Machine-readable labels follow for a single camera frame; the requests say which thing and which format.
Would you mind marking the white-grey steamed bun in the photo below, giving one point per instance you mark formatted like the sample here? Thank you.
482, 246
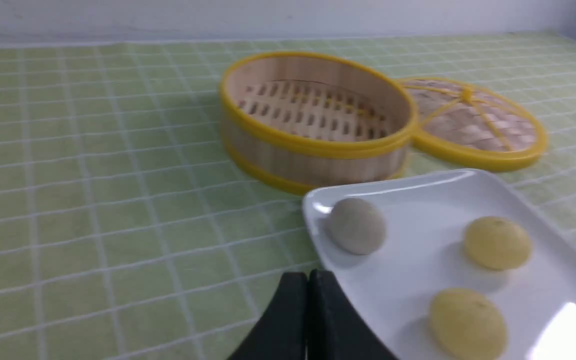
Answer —
357, 226

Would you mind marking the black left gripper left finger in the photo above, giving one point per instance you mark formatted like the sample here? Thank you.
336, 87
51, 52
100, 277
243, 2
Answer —
281, 331

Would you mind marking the bamboo steamer basket yellow rim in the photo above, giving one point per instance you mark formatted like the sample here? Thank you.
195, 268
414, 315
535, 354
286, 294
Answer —
299, 121

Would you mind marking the white square plate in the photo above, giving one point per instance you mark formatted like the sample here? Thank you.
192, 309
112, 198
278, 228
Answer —
426, 216

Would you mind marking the green checkered tablecloth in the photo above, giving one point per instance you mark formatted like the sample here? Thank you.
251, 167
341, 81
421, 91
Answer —
127, 233

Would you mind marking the woven bamboo steamer lid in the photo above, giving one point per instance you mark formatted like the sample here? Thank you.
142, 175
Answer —
474, 127

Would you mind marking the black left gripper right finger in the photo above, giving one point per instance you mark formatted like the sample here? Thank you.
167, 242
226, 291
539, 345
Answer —
336, 331

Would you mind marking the pale yellow steamed bun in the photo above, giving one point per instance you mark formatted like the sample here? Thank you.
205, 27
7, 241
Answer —
467, 325

